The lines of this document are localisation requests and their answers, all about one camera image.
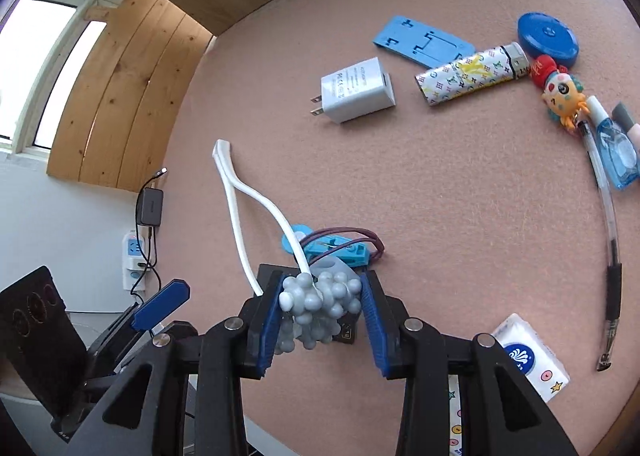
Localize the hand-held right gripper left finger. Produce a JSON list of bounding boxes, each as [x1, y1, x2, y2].
[[65, 271, 287, 456]]

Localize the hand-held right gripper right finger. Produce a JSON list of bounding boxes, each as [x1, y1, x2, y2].
[[359, 270, 581, 456]]

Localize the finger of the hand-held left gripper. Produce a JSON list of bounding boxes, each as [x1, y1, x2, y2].
[[131, 280, 191, 333], [87, 303, 153, 377]]

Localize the black packet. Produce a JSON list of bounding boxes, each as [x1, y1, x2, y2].
[[256, 263, 363, 345]]

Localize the white grey ball massager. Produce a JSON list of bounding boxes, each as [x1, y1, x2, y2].
[[212, 138, 363, 352]]

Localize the blue plastic clip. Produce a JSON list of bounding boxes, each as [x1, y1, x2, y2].
[[281, 222, 372, 270]]

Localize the white USB charger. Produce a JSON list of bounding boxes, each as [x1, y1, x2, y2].
[[309, 57, 397, 125]]

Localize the clear pen with black grip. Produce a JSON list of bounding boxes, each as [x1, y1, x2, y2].
[[577, 118, 624, 373]]

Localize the patterned white lighter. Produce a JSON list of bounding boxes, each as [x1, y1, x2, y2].
[[414, 42, 531, 108]]

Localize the blue folding phone stand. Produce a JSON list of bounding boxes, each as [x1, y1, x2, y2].
[[371, 15, 477, 70]]

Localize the small blue clear bottle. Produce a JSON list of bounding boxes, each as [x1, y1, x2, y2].
[[585, 95, 640, 191]]

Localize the pink bottle with grey cap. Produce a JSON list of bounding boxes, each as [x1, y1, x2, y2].
[[612, 103, 640, 152]]

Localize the black power adapter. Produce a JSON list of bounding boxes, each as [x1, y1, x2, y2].
[[136, 187, 164, 228]]

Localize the pink blanket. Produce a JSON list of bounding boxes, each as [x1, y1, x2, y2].
[[165, 0, 640, 456]]

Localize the pine wood panel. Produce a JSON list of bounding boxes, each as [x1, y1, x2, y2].
[[46, 0, 217, 193]]

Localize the blue round tape measure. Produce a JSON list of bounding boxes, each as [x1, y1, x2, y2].
[[516, 12, 580, 68]]

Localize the white wall socket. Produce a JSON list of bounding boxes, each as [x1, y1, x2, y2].
[[121, 232, 156, 292]]

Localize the purple hair tie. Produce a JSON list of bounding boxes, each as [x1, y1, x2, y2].
[[300, 227, 386, 267]]

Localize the black adapter cable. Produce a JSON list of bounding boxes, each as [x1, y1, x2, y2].
[[130, 167, 169, 298]]

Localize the cartoon doll keychain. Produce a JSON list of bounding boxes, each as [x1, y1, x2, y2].
[[530, 56, 591, 135]]

